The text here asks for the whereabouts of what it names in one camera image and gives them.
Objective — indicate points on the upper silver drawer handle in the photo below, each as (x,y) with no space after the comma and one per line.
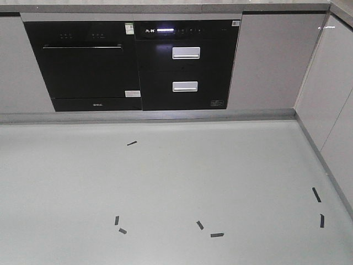
(186,53)

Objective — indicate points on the black built-in dishwasher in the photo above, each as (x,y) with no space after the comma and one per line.
(87,66)

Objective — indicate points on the silver drawer handle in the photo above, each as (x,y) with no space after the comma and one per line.
(186,53)
(185,86)

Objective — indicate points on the lower silver drawer handle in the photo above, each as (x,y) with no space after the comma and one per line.
(185,86)

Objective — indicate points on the black disinfection cabinet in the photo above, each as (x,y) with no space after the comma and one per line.
(213,70)

